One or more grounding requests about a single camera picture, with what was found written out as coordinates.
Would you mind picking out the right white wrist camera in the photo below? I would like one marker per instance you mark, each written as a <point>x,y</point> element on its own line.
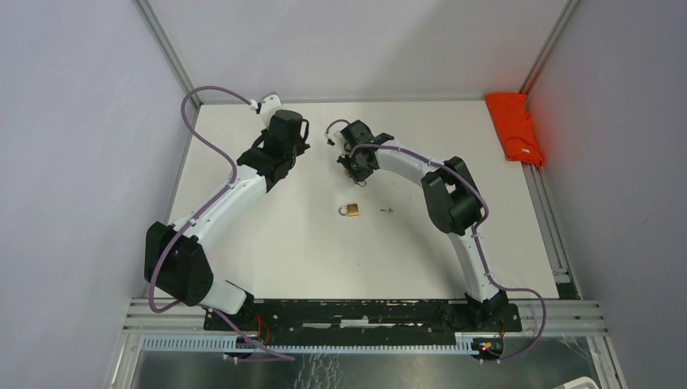
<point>335,139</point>

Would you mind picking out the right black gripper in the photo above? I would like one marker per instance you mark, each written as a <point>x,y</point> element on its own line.
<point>358,177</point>

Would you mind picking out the orange folded cloth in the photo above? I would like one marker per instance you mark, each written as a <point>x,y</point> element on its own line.
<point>514,127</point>

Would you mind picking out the white slotted cable duct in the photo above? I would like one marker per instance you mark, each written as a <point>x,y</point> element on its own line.
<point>235,344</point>

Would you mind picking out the aluminium frame rails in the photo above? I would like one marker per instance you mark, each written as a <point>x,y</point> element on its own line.
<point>570,314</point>

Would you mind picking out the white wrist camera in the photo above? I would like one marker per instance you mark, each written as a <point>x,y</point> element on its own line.
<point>266,107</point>
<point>335,139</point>

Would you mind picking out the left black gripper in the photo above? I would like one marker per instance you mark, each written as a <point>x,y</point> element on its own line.
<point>301,146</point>

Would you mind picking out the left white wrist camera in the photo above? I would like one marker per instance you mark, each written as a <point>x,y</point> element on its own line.
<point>266,107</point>

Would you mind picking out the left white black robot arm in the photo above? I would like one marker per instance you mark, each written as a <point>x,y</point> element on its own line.
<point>176,254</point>

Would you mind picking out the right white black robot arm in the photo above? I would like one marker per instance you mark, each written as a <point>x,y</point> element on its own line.
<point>452,200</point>

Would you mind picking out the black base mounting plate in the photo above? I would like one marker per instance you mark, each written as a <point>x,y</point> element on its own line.
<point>365,322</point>

